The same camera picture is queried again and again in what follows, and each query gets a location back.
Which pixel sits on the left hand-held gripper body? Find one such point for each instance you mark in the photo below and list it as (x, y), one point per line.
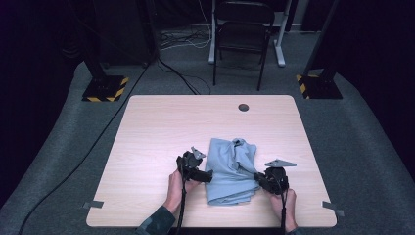
(187, 163)

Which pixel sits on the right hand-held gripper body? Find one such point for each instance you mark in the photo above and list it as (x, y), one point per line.
(277, 179)

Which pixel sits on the light blue printed t-shirt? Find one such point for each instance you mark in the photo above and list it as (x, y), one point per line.
(231, 179)

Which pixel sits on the person's left hand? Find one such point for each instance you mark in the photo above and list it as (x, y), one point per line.
(176, 196)

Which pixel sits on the person's right hand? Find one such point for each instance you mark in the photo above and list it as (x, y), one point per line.
(288, 209)

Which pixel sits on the grey tape strip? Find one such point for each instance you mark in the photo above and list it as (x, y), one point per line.
(93, 204)
(332, 208)

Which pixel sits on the black stand with striped base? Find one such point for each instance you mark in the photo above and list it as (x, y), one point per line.
(104, 88)
(321, 86)

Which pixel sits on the black folding chair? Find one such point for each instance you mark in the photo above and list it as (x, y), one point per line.
(243, 36)

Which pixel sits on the black cabinet on casters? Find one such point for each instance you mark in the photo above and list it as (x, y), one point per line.
(124, 32)

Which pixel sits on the dark curtain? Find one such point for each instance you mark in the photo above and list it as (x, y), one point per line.
(29, 81)
(381, 65)

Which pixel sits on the white desk frame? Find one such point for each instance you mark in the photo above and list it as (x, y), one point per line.
(212, 49)

